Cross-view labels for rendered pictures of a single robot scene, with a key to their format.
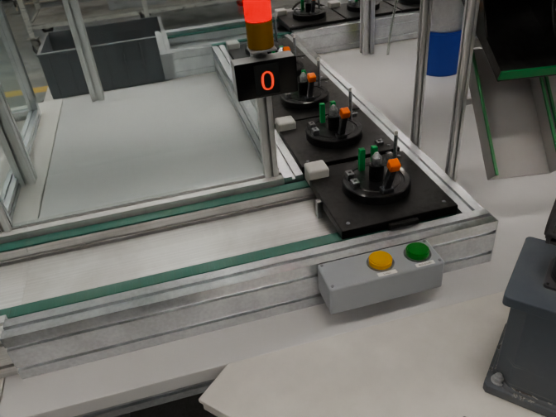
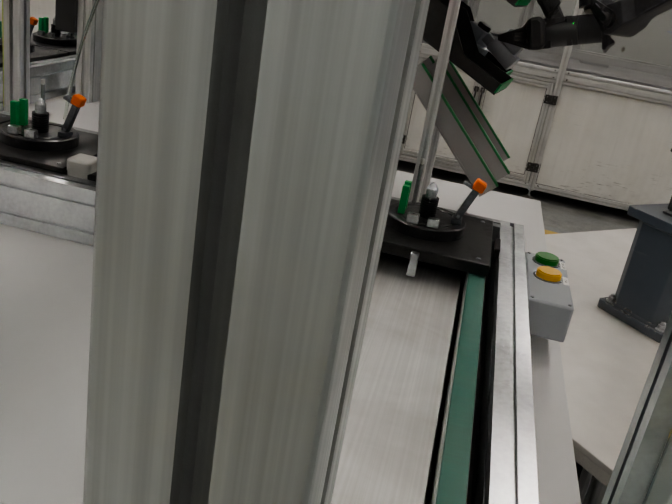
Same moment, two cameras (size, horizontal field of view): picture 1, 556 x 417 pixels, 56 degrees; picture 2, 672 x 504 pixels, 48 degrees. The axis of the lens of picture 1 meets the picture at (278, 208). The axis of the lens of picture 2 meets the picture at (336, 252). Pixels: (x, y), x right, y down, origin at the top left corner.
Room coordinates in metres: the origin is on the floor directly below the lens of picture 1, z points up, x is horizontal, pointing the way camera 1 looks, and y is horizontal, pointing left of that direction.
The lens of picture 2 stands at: (0.61, 1.01, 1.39)
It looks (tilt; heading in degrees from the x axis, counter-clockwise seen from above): 22 degrees down; 291
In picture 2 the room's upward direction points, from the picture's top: 10 degrees clockwise
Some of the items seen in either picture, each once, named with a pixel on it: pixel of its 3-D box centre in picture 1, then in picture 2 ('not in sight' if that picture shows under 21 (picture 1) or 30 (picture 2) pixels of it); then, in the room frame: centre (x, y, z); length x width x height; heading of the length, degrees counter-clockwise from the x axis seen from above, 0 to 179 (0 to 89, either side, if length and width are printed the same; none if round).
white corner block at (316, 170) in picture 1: (316, 173); not in sight; (0.99, -0.09, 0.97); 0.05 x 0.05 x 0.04; 12
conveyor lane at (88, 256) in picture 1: (237, 233); (377, 325); (0.88, 0.09, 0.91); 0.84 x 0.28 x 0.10; 102
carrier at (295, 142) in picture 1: (333, 119); not in sight; (1.17, -0.16, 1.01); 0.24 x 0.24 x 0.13; 12
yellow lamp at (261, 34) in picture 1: (260, 33); not in sight; (0.99, 0.00, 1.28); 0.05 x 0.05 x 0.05
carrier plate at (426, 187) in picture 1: (376, 189); (423, 231); (0.91, -0.21, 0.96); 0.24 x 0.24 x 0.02; 12
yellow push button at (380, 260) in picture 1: (380, 261); (548, 276); (0.69, -0.17, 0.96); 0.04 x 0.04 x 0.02
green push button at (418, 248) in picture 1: (417, 252); (546, 261); (0.70, -0.24, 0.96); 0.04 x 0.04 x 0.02
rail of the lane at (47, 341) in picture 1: (268, 284); (501, 345); (0.71, 0.03, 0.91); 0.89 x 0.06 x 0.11; 102
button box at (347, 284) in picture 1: (380, 275); (543, 293); (0.69, -0.17, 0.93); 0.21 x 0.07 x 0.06; 102
